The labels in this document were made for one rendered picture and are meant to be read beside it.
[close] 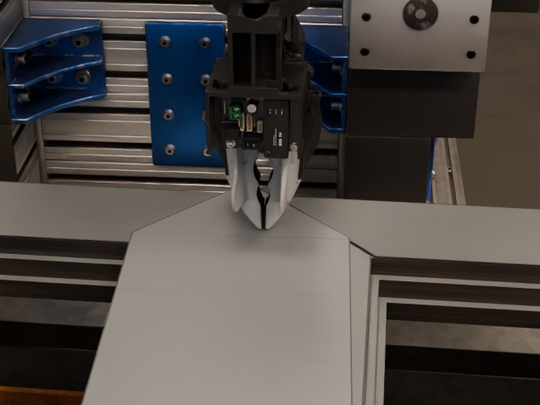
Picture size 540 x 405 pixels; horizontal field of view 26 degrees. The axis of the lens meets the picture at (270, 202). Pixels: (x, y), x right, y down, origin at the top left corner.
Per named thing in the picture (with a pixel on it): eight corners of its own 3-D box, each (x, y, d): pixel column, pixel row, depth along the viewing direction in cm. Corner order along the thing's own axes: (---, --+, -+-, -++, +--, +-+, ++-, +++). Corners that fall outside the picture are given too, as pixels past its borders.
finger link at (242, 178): (218, 255, 93) (215, 152, 88) (228, 217, 98) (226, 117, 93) (257, 257, 93) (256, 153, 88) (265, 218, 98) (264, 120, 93)
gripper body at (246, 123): (202, 162, 87) (198, 9, 81) (218, 112, 94) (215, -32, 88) (305, 167, 86) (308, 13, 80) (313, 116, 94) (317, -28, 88)
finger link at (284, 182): (257, 257, 93) (256, 153, 88) (265, 218, 98) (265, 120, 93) (296, 259, 92) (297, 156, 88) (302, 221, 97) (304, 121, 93)
